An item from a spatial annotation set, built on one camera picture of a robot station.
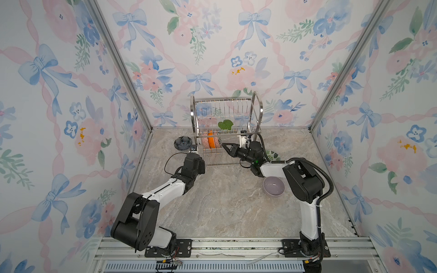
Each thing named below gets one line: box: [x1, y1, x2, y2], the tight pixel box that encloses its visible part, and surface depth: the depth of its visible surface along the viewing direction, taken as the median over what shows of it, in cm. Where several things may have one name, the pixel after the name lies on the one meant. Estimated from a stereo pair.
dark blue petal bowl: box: [173, 135, 193, 151], surface depth 109 cm
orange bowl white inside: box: [207, 130, 216, 149], surface depth 99 cm
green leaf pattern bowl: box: [265, 149, 282, 161], surface depth 105 cm
